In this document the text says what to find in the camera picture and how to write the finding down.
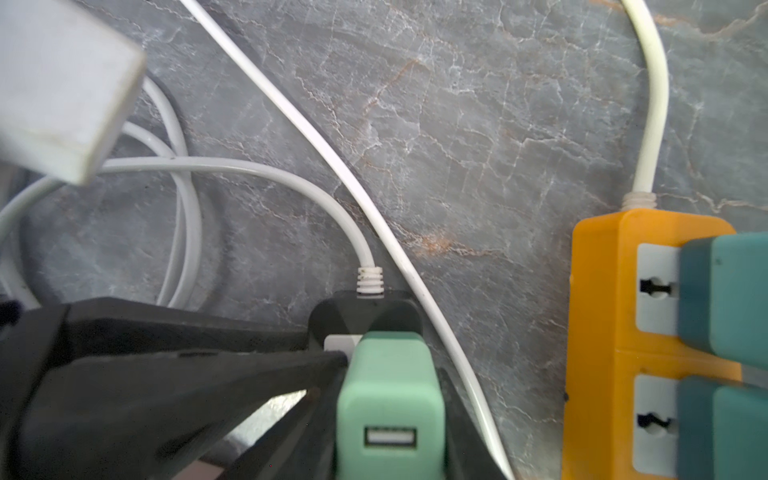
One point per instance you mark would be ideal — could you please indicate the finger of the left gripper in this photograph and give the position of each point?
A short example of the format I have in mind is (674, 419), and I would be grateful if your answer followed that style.
(114, 389)

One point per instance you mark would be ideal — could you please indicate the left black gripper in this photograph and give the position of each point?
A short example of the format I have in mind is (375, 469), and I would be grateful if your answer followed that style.
(68, 84)

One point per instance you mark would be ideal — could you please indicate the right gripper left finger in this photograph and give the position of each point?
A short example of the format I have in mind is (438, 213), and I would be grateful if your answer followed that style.
(299, 446)

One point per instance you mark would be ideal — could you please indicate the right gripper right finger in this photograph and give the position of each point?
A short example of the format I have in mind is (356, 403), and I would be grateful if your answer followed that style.
(467, 456)

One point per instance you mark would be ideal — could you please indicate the green USB charger plug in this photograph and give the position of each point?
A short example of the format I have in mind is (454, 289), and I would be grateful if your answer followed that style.
(391, 414)

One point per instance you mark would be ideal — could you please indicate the black power strip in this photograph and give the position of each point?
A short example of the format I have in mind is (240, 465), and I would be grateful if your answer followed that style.
(340, 322)

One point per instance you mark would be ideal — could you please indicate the orange power strip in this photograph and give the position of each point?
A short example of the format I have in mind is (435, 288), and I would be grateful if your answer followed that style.
(606, 350)

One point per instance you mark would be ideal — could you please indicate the teal charger plug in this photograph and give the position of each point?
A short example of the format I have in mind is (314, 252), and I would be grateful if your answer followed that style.
(722, 429)
(722, 306)

